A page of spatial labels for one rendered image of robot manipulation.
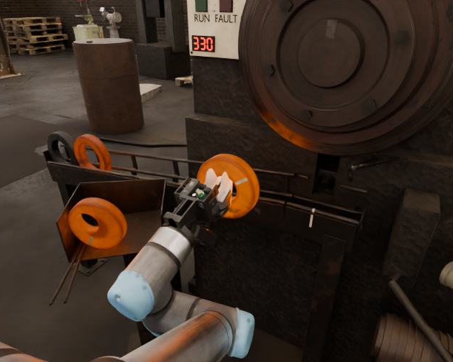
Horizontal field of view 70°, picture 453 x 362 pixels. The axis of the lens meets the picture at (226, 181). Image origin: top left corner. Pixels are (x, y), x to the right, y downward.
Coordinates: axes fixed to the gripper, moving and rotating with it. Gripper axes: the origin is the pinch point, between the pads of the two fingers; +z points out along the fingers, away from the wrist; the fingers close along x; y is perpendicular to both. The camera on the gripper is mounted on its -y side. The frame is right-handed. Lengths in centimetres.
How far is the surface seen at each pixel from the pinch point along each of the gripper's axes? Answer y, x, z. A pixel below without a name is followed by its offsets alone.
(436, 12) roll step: 29.3, -33.3, 23.1
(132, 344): -79, 41, -26
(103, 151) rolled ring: -18, 65, 15
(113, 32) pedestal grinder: -174, 651, 561
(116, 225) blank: -11.9, 27.4, -14.9
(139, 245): -21.0, 24.3, -13.4
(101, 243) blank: -18.3, 32.7, -18.4
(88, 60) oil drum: -50, 235, 151
